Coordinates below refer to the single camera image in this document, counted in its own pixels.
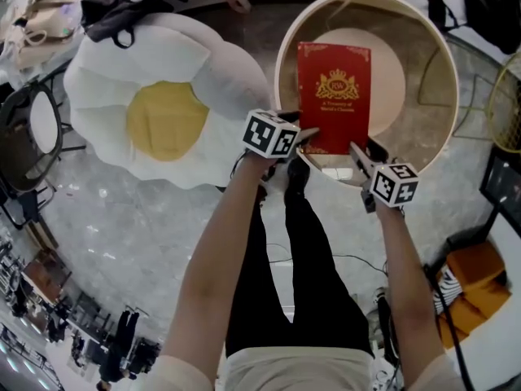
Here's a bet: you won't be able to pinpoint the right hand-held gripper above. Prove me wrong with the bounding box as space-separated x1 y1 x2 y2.
348 138 419 214

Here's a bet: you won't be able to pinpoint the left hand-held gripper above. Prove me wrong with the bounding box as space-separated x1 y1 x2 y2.
243 108 322 162

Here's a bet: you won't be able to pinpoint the red book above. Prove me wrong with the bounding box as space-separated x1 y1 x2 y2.
296 42 372 156

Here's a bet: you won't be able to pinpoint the fried egg shaped cushion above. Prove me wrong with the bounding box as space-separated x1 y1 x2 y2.
63 13 272 191

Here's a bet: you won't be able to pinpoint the person's left forearm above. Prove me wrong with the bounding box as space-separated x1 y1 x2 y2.
160 151 270 367

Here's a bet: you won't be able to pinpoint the person's right forearm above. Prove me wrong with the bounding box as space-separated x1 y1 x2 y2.
373 204 449 362

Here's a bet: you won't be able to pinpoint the person's right shoe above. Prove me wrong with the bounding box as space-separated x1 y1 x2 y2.
286 156 312 196

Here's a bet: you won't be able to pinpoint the black metal stand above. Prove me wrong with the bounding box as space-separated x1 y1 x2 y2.
446 143 521 253

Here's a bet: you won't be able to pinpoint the yellow badminton racket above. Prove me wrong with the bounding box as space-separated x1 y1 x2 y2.
485 50 521 155

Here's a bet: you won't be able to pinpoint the person's black trousers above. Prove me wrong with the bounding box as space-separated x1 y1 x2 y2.
225 177 375 358

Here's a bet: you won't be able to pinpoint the orange stool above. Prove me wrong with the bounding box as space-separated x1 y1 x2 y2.
434 241 513 350

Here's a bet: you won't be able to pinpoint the black and white bag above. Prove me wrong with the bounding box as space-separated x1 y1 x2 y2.
427 0 521 55

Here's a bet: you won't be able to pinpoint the black backpack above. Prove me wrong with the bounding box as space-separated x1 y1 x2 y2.
80 0 190 50

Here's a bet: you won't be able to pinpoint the person's white shirt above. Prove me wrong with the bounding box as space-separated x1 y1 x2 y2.
142 346 479 391

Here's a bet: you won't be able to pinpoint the black chair with white seat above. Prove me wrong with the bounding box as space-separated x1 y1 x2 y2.
0 81 67 196

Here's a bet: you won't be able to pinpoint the beige tote bag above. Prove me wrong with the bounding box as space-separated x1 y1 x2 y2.
1 0 85 72

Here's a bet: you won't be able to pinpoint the thick black cable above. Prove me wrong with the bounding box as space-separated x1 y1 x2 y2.
422 264 478 391

